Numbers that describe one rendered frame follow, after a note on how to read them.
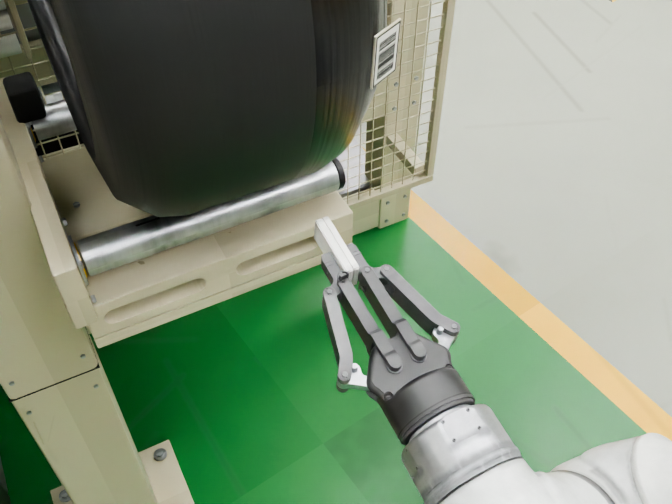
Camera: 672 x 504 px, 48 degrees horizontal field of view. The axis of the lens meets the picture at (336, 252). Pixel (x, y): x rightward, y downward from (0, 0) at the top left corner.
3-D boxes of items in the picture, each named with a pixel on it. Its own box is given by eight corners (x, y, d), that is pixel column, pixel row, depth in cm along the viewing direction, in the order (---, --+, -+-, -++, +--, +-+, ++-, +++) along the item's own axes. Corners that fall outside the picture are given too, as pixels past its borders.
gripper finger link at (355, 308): (401, 382, 70) (387, 389, 69) (343, 290, 75) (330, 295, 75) (407, 363, 66) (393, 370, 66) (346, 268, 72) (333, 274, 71)
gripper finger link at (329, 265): (353, 298, 73) (325, 309, 72) (329, 259, 76) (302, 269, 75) (354, 290, 72) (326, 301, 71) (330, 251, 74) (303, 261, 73)
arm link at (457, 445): (440, 492, 57) (401, 425, 60) (421, 525, 65) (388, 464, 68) (536, 443, 60) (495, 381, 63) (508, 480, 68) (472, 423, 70)
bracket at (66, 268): (75, 331, 87) (52, 276, 80) (9, 136, 111) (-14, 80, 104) (104, 320, 88) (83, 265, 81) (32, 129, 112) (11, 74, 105)
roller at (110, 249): (72, 260, 85) (63, 236, 88) (83, 287, 88) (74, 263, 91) (346, 167, 96) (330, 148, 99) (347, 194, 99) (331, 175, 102)
